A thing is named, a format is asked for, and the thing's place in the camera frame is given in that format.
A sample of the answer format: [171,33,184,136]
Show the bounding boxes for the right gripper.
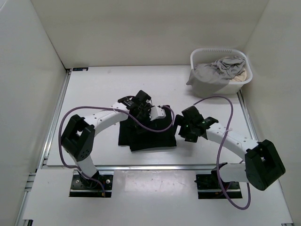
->
[169,114,198,143]

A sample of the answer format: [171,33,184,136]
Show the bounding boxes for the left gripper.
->
[133,103,156,134]

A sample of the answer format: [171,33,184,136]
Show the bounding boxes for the black trousers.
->
[118,105,176,152]

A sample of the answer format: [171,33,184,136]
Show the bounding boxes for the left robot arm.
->
[59,90,156,188]

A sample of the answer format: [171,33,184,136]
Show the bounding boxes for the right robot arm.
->
[174,106,286,191]

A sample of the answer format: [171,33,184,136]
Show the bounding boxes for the grey garment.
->
[186,56,246,97]

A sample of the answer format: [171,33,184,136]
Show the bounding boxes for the white laundry basket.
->
[186,48,253,97]

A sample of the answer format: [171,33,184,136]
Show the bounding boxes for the beige garment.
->
[230,67,247,82]

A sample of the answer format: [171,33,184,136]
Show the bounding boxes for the black label sticker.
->
[72,67,88,72]

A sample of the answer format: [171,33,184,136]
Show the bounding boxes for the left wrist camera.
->
[150,106,166,121]

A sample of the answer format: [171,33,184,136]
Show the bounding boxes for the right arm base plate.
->
[194,170,242,200]

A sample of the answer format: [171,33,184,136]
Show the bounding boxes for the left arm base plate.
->
[69,174,113,198]

